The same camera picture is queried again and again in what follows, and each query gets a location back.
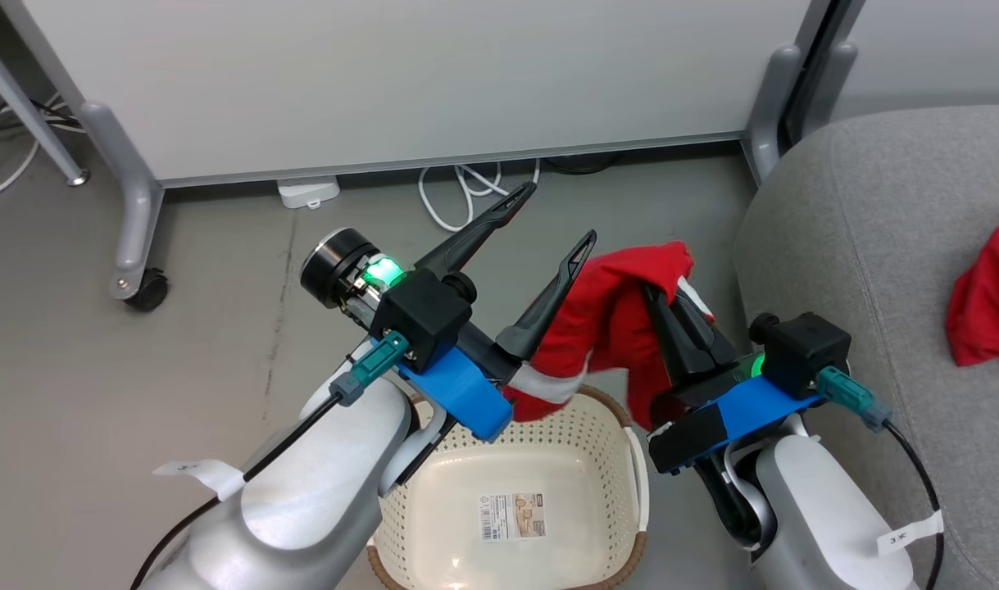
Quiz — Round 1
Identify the cream perforated laundry basket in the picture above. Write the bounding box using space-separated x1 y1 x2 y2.
366 383 650 590

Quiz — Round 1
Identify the narrow white partition panel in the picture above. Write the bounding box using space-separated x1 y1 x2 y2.
827 0 999 124

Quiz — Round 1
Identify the teal right cable connector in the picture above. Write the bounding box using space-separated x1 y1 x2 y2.
816 366 893 433

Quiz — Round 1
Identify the white coiled cable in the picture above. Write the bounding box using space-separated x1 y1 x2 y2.
417 160 543 233

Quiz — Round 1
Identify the large white partition panel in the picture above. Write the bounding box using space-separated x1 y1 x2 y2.
0 0 832 191

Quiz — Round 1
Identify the white cable tag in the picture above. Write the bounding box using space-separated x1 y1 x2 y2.
153 459 246 502
876 510 945 558

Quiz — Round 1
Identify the white right cable tag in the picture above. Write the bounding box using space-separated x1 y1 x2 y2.
876 510 945 558

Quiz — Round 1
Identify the teal left cable connector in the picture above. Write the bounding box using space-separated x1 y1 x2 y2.
329 330 410 408

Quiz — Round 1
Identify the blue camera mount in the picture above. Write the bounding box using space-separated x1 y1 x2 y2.
708 375 828 450
393 343 514 443

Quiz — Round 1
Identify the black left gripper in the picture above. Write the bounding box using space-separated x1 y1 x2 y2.
301 181 598 363

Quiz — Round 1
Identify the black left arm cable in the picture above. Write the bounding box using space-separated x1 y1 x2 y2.
130 393 344 590

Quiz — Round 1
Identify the black floor cable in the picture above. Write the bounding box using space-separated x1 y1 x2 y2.
540 152 624 176

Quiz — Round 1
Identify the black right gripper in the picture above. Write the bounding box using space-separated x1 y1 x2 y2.
640 283 766 474

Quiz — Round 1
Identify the grey partition leg with caster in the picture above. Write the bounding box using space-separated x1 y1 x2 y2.
77 100 166 300

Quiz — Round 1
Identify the blue right camera mount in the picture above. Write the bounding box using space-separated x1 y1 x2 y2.
708 375 828 450

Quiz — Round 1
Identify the white power adapter box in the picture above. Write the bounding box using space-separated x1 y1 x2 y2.
276 175 342 210

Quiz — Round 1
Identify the red cloth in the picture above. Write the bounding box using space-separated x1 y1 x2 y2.
946 221 999 367

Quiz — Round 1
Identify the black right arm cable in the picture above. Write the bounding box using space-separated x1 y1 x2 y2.
880 418 947 590

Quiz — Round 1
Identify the teal cable connector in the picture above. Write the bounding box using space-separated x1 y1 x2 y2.
329 330 410 408
816 366 893 433

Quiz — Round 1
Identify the grey fabric sofa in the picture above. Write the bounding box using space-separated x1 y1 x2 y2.
733 105 999 590

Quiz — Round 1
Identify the red and white garment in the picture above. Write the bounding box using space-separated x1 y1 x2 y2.
503 240 717 431

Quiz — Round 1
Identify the white grey desk frame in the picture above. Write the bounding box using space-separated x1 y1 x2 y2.
0 25 90 187

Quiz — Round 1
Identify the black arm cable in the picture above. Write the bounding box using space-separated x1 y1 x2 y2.
880 418 947 590
130 393 344 590

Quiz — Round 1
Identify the blue left camera mount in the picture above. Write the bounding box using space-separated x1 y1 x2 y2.
393 343 514 443

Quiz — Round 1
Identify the printed basket label sticker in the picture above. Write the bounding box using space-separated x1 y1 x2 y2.
479 492 547 542

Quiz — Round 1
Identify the white left cable tag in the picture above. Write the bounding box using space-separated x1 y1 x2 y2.
153 459 246 502

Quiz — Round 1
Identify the black caster wheel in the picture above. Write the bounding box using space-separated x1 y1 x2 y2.
124 269 170 312

